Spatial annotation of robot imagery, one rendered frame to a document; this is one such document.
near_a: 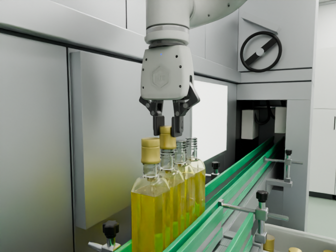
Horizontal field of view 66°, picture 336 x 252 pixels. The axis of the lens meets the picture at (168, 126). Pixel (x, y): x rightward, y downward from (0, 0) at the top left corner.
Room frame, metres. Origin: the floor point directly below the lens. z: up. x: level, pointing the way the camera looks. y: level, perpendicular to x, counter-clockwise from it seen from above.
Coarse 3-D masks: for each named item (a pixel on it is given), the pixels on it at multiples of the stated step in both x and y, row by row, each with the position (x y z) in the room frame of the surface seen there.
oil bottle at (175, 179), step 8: (168, 176) 0.49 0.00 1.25; (176, 176) 0.49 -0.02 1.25; (176, 184) 0.49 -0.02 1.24; (184, 184) 0.52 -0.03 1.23; (176, 192) 0.49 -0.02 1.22; (176, 200) 0.49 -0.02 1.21; (176, 208) 0.49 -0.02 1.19; (176, 216) 0.49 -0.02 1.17; (176, 224) 0.49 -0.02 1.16; (176, 232) 0.49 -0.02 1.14
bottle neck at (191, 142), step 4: (188, 140) 0.60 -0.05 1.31; (192, 140) 0.60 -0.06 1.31; (196, 140) 0.61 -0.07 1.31; (188, 144) 0.60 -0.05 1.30; (192, 144) 0.60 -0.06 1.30; (196, 144) 0.61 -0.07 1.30; (188, 148) 0.60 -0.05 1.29; (192, 148) 0.60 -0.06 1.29; (196, 148) 0.61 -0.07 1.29; (188, 152) 0.60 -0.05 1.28; (192, 152) 0.60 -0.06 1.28; (196, 152) 0.61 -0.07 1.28; (188, 156) 0.60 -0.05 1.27; (192, 156) 0.60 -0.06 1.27; (196, 156) 0.61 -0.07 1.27
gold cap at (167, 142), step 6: (162, 126) 0.50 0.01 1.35; (168, 126) 0.50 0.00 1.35; (162, 132) 0.50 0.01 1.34; (168, 132) 0.50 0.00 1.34; (162, 138) 0.50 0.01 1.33; (168, 138) 0.50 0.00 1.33; (174, 138) 0.50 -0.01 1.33; (162, 144) 0.50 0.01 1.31; (168, 144) 0.50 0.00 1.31; (174, 144) 0.50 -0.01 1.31
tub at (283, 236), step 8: (264, 224) 0.78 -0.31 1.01; (272, 224) 0.78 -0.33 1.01; (272, 232) 0.77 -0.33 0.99; (280, 232) 0.76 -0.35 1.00; (288, 232) 0.75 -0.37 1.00; (296, 232) 0.74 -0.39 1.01; (304, 232) 0.73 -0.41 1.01; (280, 240) 0.76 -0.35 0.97; (288, 240) 0.75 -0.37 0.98; (296, 240) 0.74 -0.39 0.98; (304, 240) 0.73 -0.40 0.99; (312, 240) 0.72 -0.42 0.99; (320, 240) 0.71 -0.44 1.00; (328, 240) 0.70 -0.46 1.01; (280, 248) 0.76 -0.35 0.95; (288, 248) 0.75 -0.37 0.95; (304, 248) 0.73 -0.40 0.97; (312, 248) 0.72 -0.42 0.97; (320, 248) 0.71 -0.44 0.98; (328, 248) 0.70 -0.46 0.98
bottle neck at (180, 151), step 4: (176, 140) 0.57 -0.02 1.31; (180, 140) 0.57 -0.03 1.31; (184, 140) 0.57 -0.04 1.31; (176, 144) 0.55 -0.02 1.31; (180, 144) 0.55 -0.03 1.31; (184, 144) 0.55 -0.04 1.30; (176, 148) 0.55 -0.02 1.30; (180, 148) 0.55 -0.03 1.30; (184, 148) 0.55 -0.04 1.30; (176, 152) 0.55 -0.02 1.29; (180, 152) 0.55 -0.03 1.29; (184, 152) 0.55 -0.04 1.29; (176, 156) 0.55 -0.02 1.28; (180, 156) 0.55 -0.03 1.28; (184, 156) 0.55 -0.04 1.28; (176, 160) 0.55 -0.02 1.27; (180, 160) 0.55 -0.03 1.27; (184, 160) 0.55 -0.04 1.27
